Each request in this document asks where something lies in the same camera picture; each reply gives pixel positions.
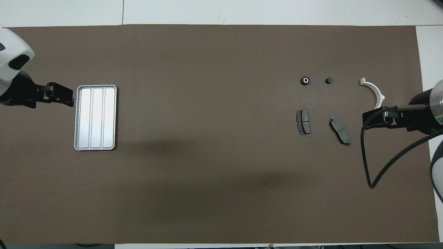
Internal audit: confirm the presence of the brown table mat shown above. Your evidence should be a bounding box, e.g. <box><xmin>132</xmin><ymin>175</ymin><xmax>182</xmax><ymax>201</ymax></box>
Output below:
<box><xmin>0</xmin><ymin>24</ymin><xmax>439</xmax><ymax>244</ymax></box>

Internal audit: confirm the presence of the white semicircular bracket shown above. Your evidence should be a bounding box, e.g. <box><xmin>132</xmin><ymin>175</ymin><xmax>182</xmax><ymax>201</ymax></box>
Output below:
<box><xmin>360</xmin><ymin>78</ymin><xmax>385</xmax><ymax>111</ymax></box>

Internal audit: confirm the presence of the curved dark brake pad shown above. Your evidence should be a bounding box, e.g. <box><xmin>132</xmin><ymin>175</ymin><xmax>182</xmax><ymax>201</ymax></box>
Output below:
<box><xmin>329</xmin><ymin>117</ymin><xmax>351</xmax><ymax>146</ymax></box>

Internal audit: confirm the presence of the rectangular dark brake pad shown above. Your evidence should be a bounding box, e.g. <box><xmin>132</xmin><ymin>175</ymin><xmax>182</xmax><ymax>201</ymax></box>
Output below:
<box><xmin>296</xmin><ymin>110</ymin><xmax>311</xmax><ymax>135</ymax></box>

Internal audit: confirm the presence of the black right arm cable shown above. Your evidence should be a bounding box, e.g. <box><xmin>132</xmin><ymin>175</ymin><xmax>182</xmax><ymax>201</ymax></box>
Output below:
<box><xmin>360</xmin><ymin>105</ymin><xmax>443</xmax><ymax>189</ymax></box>

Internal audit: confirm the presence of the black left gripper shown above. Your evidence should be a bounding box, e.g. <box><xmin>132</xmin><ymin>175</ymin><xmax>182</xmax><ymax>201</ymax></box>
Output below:
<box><xmin>0</xmin><ymin>71</ymin><xmax>74</xmax><ymax>108</ymax></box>

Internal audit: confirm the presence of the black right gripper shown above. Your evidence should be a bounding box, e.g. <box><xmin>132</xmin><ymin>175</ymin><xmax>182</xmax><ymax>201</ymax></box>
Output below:
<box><xmin>362</xmin><ymin>89</ymin><xmax>443</xmax><ymax>135</ymax></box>

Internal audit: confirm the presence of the silver metal tray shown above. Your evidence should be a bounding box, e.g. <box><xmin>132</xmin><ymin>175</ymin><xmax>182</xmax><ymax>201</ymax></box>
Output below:
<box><xmin>74</xmin><ymin>85</ymin><xmax>117</xmax><ymax>151</ymax></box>

